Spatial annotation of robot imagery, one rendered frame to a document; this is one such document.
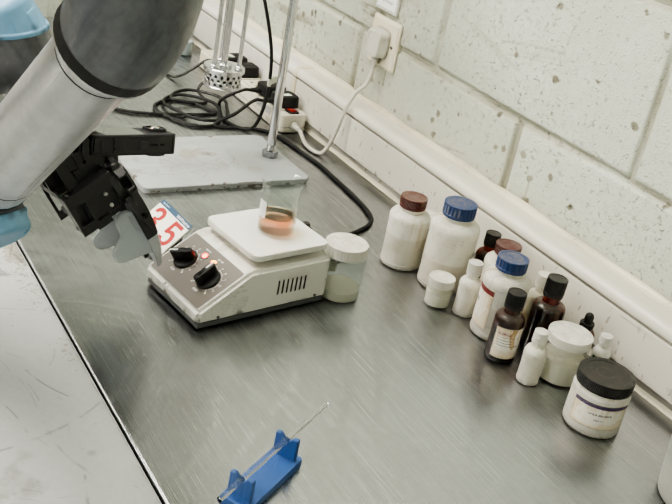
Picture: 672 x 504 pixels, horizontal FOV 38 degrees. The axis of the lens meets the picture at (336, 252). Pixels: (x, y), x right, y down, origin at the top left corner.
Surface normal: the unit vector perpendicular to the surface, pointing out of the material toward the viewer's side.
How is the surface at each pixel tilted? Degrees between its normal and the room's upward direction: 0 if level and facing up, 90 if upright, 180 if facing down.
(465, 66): 90
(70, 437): 0
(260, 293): 90
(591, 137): 90
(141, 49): 112
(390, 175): 90
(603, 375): 0
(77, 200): 81
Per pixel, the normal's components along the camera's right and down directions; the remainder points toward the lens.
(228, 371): 0.18, -0.88
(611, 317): -0.85, 0.09
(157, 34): 0.46, 0.67
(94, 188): 0.62, 0.31
